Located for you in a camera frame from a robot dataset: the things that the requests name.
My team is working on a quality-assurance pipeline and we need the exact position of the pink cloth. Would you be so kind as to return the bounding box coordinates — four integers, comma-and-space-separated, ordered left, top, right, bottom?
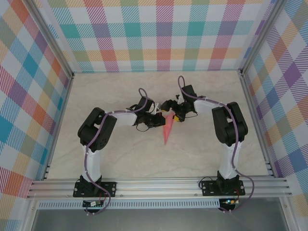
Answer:
163, 113, 176, 146

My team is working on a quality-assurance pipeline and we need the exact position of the grey metal panel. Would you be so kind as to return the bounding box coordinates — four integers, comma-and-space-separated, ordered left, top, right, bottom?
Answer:
31, 208, 289, 231

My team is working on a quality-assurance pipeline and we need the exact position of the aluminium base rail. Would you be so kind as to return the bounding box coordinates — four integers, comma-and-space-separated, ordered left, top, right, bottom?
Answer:
26, 177, 293, 199

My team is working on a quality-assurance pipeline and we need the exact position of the aluminium side rail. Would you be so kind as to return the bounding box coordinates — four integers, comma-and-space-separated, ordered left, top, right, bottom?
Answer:
42, 73, 75, 181
237, 69, 276, 179

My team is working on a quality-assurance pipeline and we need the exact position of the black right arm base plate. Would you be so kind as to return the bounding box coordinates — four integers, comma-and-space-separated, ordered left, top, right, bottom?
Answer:
201, 179, 246, 196

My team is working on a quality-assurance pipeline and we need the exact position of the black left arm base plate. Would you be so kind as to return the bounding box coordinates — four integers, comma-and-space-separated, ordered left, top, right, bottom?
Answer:
73, 180, 117, 198

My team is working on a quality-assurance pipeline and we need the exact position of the perforated metal cable tray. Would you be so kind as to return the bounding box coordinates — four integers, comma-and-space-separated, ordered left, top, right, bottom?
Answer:
38, 199, 221, 209

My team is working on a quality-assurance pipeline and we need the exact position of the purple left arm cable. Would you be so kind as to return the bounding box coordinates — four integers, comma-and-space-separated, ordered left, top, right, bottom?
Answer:
84, 88, 149, 216

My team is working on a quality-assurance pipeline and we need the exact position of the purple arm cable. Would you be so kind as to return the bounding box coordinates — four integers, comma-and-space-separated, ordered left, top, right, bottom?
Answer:
177, 76, 255, 214
84, 88, 149, 216

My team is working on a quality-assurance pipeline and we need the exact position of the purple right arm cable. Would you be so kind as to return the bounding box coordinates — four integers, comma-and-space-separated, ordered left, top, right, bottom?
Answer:
177, 76, 255, 214

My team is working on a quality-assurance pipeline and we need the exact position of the aluminium frame post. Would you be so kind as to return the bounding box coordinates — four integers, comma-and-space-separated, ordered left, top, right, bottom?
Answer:
28, 0, 75, 80
237, 0, 288, 75

